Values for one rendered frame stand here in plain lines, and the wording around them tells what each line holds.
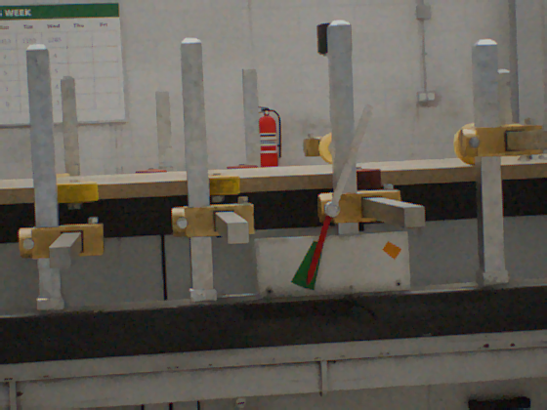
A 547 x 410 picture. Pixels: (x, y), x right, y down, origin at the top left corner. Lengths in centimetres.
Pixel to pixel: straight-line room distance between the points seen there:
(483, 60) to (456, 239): 39
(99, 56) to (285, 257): 722
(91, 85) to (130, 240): 696
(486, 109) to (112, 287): 75
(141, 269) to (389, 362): 49
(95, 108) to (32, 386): 715
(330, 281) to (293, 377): 18
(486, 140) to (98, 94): 721
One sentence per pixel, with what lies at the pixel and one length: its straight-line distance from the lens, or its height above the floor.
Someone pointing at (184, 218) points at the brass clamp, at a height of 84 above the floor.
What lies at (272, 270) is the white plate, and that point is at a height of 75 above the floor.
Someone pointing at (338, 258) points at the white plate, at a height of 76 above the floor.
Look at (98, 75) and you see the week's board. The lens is 907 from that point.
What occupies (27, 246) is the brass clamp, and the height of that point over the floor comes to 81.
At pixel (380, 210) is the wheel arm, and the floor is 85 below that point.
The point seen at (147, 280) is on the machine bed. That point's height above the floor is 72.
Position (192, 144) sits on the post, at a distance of 191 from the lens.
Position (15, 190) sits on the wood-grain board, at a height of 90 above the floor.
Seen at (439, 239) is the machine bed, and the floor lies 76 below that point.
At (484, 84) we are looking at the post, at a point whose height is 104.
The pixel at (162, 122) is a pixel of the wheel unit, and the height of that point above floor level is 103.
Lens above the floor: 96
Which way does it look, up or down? 3 degrees down
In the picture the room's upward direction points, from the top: 3 degrees counter-clockwise
